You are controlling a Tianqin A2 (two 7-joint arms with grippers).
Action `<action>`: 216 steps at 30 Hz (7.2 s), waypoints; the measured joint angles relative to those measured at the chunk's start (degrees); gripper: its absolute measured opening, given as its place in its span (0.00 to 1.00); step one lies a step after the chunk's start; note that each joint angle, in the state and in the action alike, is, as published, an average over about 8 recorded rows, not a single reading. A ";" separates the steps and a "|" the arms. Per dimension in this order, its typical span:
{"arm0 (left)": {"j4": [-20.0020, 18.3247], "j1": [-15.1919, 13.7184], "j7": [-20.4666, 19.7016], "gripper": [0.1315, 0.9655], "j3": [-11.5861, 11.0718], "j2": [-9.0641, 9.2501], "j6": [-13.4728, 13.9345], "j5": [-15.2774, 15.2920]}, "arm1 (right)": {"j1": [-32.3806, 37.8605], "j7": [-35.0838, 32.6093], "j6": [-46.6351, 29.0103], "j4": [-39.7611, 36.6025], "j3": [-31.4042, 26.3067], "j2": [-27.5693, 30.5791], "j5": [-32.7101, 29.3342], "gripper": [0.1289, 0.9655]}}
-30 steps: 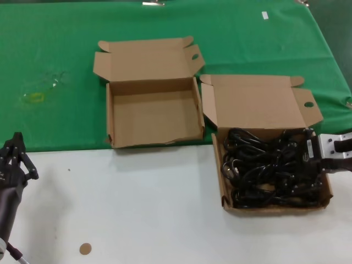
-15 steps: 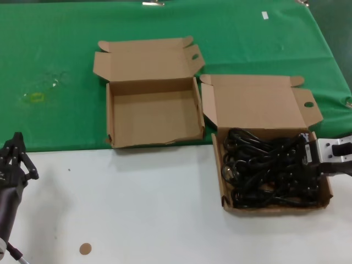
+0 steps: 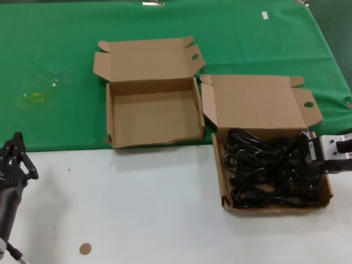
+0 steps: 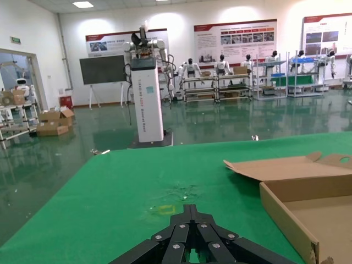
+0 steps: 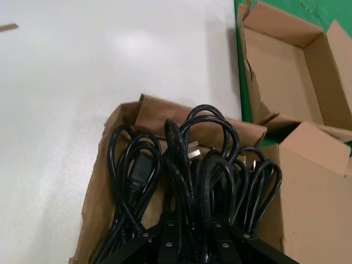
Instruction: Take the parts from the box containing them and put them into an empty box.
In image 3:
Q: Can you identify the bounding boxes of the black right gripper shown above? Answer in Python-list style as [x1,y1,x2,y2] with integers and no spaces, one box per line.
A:
[300,131,352,177]

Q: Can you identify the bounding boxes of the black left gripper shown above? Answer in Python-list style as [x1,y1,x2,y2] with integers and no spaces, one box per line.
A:
[0,131,40,240]

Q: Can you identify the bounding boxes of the cardboard box with round hole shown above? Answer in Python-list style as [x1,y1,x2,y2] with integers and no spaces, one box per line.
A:
[200,73,334,217]

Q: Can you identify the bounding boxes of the cardboard box with torn rim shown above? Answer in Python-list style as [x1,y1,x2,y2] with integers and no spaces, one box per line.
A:
[92,35,206,150]

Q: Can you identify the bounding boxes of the green tablecloth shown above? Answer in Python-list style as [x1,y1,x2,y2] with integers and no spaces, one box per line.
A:
[0,0,352,154]

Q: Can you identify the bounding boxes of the tangled black power cables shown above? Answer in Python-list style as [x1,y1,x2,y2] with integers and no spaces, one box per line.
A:
[222,128,325,209]

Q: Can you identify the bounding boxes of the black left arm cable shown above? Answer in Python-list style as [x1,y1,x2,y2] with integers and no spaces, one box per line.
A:
[5,241,29,264]

